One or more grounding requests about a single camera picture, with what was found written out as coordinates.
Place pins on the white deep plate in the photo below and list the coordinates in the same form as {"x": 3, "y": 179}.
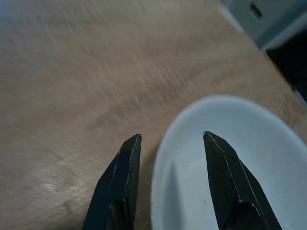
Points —
{"x": 254, "y": 124}

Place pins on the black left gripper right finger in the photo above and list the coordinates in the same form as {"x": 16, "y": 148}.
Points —
{"x": 227, "y": 191}

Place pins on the black flat panel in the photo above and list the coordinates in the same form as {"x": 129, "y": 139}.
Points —
{"x": 290, "y": 62}

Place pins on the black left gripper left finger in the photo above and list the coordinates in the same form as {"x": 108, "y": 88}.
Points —
{"x": 124, "y": 182}

